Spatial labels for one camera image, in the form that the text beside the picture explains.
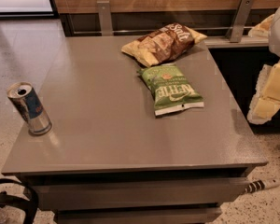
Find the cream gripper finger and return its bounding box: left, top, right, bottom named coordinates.
left=248, top=14, right=273, bottom=38
left=247, top=61, right=280, bottom=125

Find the grey cabinet top drawer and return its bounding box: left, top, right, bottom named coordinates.
left=35, top=177, right=248, bottom=210

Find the brown sea salt chip bag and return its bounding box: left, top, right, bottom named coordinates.
left=121, top=22, right=207, bottom=67

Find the black strap bag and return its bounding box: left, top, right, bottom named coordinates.
left=0, top=178, right=39, bottom=224

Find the white power strip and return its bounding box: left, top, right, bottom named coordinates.
left=245, top=179, right=280, bottom=193

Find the green kettle chip bag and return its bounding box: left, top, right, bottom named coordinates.
left=138, top=63, right=204, bottom=117

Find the right metal bracket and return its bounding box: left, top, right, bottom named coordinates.
left=226, top=0, right=255, bottom=43

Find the metal bracket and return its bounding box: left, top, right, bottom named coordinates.
left=226, top=0, right=255, bottom=43
left=97, top=0, right=113, bottom=36

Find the left metal bracket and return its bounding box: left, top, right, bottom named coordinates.
left=97, top=0, right=113, bottom=36

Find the grey cabinet lower drawer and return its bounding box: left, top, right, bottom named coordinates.
left=56, top=207, right=221, bottom=224

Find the silver blue redbull can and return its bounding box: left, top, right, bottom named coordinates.
left=7, top=81, right=52, bottom=135

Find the grey cabinet drawer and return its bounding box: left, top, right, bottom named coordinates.
left=35, top=177, right=248, bottom=210
left=56, top=207, right=221, bottom=224

